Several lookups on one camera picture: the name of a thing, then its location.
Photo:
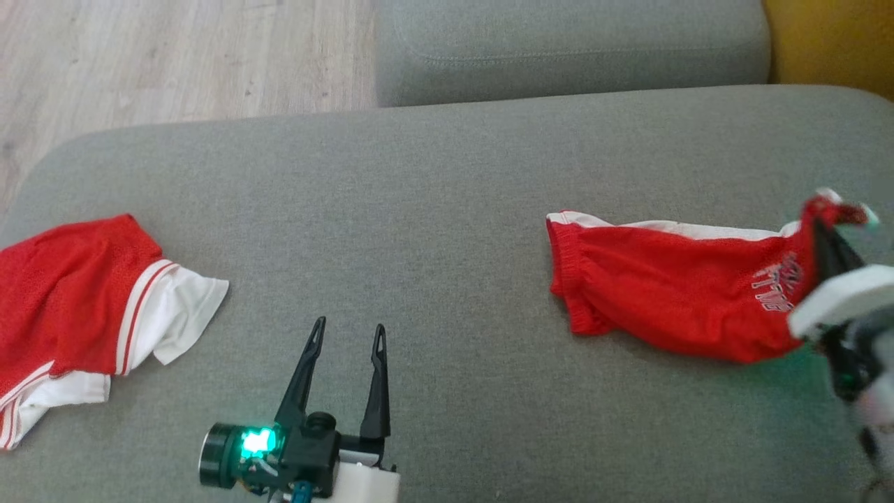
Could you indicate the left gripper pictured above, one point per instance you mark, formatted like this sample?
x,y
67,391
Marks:
x,y
307,454

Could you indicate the red basketball shorts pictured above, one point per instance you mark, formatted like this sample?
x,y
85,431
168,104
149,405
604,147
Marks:
x,y
670,286

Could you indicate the grey sofa back cushion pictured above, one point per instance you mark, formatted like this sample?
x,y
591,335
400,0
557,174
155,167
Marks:
x,y
573,49

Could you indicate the grey sofa seat cushion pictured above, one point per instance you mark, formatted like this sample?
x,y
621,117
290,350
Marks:
x,y
433,230

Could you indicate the red white basketball jersey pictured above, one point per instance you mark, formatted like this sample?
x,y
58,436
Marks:
x,y
70,293

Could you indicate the mustard yellow upholstered panel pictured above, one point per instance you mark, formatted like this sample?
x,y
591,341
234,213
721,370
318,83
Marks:
x,y
831,38

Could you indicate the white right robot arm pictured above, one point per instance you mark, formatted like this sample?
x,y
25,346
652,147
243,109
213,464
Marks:
x,y
881,440

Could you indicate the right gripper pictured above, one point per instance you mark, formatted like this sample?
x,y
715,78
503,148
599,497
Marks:
x,y
848,300

